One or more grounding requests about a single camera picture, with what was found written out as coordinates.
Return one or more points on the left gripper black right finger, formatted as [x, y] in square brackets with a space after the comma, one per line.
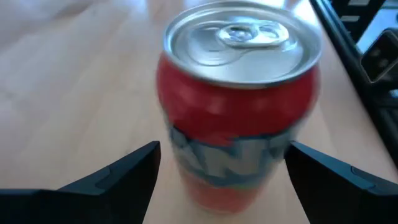
[342, 196]

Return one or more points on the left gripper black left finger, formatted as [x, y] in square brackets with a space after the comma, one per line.
[87, 202]

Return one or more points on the orange Fanta can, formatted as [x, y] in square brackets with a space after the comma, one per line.
[236, 109]

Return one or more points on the black aluminium table frame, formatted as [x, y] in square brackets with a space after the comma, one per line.
[382, 105]

